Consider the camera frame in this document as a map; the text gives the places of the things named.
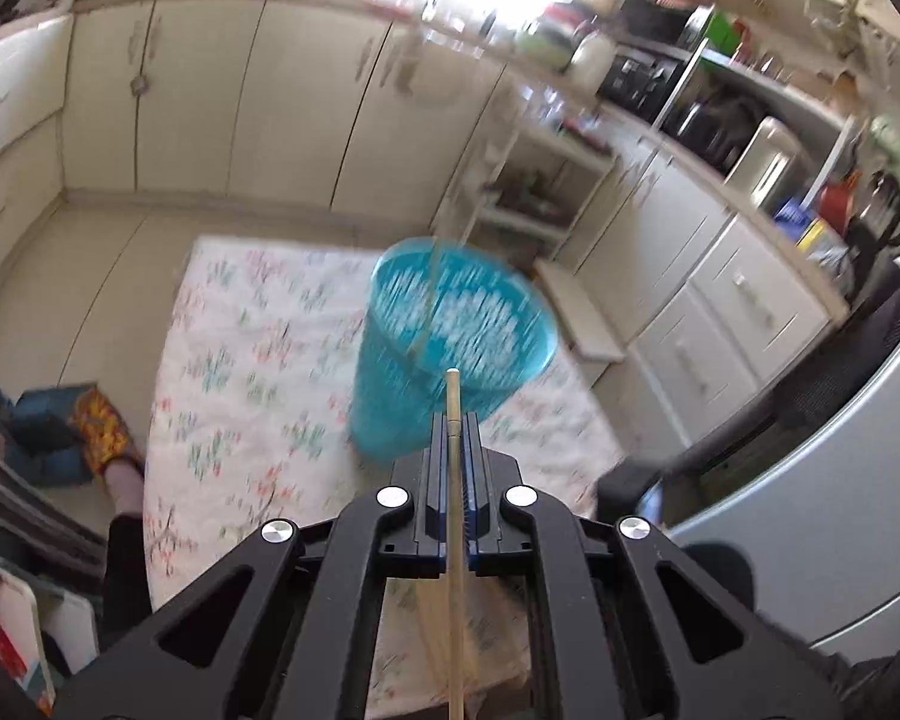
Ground black toaster oven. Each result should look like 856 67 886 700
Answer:
660 82 767 175

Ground white jar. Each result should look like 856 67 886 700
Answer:
570 30 617 88

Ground floral tablecloth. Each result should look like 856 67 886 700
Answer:
142 235 631 720

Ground silver refrigerator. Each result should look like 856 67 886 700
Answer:
667 262 900 662

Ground silver toaster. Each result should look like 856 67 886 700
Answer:
724 116 815 208

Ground white step stool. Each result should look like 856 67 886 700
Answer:
532 259 631 365

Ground orange patterned slipper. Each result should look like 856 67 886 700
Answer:
71 386 148 482

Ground yellow package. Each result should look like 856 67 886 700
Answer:
795 221 850 272

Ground teal perforated plastic basket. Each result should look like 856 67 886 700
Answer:
349 236 560 462

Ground black kettle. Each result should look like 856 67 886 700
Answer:
844 169 900 265

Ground blue box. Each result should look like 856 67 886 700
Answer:
776 199 820 245

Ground red pot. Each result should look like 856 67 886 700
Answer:
817 180 860 238

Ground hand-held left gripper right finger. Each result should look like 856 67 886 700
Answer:
463 414 845 720

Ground cream kitchen cabinets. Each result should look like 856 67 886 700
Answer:
0 0 512 220

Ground person's leg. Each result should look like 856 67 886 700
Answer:
101 457 155 640

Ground white drawer cabinet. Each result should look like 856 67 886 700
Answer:
613 141 850 452

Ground white open shelf unit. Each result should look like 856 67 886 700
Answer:
431 75 623 256

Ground black microwave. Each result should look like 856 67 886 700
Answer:
596 52 692 122

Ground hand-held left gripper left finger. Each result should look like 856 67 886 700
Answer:
52 414 449 720

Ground red printed bag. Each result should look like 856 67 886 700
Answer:
0 568 55 715

